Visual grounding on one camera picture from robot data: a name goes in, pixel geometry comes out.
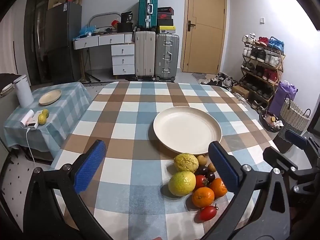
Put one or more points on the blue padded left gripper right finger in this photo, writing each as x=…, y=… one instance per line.
x=227, y=166

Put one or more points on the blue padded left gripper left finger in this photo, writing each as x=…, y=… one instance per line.
x=86, y=165

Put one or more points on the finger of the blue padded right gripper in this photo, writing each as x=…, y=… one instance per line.
x=295, y=139

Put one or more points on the brown longan fruit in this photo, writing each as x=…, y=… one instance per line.
x=211, y=168
x=202, y=160

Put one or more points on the dark purple plum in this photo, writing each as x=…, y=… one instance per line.
x=210, y=176
x=202, y=170

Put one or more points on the large orange mandarin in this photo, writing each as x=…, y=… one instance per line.
x=218, y=187

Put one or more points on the red tomato with stem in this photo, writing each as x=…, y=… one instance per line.
x=201, y=181

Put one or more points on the wrinkled yellow guava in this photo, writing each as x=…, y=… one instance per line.
x=186, y=162

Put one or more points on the oblong red tomato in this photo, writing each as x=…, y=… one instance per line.
x=208, y=213

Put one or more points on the smooth yellow guava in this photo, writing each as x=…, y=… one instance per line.
x=182, y=183

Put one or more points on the woven basket bag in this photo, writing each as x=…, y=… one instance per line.
x=292, y=115

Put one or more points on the black storage basket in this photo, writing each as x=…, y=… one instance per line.
x=270, y=122

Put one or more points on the checkered tablecloth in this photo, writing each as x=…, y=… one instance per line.
x=128, y=194

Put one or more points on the purple bag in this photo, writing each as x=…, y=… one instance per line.
x=285, y=89

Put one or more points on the large cream plate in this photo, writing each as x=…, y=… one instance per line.
x=186, y=130

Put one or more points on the small checkered side table cloth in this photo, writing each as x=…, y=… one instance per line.
x=63, y=117

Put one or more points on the small green lemon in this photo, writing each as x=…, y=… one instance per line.
x=45, y=112
x=42, y=119

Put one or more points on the white handheld device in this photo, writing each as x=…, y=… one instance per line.
x=30, y=120

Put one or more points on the small beige plate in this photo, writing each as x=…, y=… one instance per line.
x=50, y=97

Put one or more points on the wooden shoe rack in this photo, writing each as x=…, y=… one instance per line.
x=262, y=68

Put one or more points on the white drawer cabinet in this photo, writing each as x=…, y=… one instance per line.
x=123, y=59

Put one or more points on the silver suitcase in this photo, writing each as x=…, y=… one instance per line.
x=166, y=56

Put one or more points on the white desk with drawers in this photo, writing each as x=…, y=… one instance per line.
x=101, y=40

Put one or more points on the black refrigerator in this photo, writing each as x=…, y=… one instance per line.
x=48, y=42

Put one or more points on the beige suitcase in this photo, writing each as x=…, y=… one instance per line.
x=145, y=42

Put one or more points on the wooden door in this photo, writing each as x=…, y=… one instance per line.
x=203, y=35

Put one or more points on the stack of shoe boxes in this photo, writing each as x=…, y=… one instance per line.
x=165, y=22

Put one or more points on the teal suitcase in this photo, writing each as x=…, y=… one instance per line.
x=147, y=14

